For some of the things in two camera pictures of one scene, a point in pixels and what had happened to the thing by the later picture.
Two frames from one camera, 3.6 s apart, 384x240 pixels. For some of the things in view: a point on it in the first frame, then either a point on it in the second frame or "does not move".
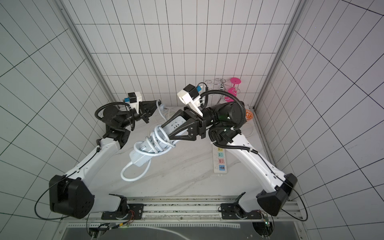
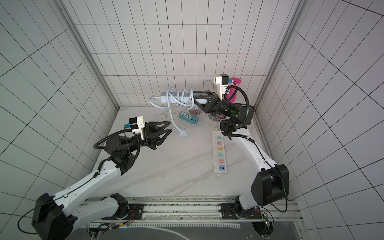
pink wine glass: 232,90 does not move
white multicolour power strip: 219,160 does not move
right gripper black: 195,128 → 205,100
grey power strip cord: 160,139 → 175,98
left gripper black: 153,105 → 153,138
